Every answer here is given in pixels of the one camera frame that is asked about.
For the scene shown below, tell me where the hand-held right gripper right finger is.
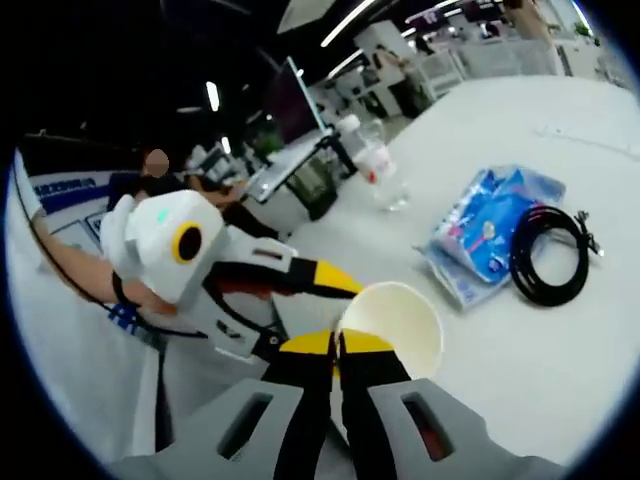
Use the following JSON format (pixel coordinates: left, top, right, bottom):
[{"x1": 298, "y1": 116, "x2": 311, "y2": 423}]
[{"x1": 338, "y1": 329, "x2": 566, "y2": 480}]

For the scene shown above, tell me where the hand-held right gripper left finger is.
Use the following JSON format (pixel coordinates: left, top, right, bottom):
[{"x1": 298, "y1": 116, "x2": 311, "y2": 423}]
[{"x1": 107, "y1": 329, "x2": 335, "y2": 480}]

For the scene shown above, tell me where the black cable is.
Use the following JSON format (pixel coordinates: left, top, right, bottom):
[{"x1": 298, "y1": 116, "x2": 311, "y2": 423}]
[{"x1": 508, "y1": 206, "x2": 607, "y2": 307}]

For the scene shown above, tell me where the clear plastic bottle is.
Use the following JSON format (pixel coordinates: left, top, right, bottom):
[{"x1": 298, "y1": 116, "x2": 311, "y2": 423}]
[{"x1": 339, "y1": 113, "x2": 414, "y2": 212}]

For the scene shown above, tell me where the dark monitor with teal edge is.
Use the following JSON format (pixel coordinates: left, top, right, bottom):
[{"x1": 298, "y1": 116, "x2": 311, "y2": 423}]
[{"x1": 267, "y1": 56, "x2": 335, "y2": 147}]

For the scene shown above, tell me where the long ceiling light strip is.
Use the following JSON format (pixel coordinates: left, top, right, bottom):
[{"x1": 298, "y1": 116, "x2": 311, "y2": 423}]
[{"x1": 319, "y1": 0, "x2": 377, "y2": 50}]

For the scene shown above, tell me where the grey tilted desk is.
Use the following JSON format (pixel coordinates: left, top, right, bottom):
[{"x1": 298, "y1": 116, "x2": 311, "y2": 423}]
[{"x1": 248, "y1": 133, "x2": 352, "y2": 204}]

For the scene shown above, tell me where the white paper cup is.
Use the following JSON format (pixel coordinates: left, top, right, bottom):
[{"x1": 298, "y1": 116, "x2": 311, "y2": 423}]
[{"x1": 335, "y1": 281, "x2": 445, "y2": 382}]

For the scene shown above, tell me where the black wire basket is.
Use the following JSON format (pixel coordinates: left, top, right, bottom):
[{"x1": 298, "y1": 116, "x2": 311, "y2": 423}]
[{"x1": 286, "y1": 153, "x2": 340, "y2": 222}]

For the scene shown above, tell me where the person's left hand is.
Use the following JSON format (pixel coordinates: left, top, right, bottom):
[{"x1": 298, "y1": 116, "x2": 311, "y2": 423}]
[{"x1": 131, "y1": 281, "x2": 177, "y2": 317}]

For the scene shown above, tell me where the person's white shirt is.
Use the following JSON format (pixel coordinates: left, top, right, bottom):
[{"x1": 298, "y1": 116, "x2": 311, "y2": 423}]
[{"x1": 9, "y1": 299, "x2": 167, "y2": 452}]

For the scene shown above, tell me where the white table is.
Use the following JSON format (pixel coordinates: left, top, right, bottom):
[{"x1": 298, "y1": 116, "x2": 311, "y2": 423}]
[{"x1": 269, "y1": 73, "x2": 639, "y2": 469}]

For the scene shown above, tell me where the clear packet with blue oval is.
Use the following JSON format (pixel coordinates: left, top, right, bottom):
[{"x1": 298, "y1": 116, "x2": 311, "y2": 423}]
[{"x1": 412, "y1": 163, "x2": 567, "y2": 313}]

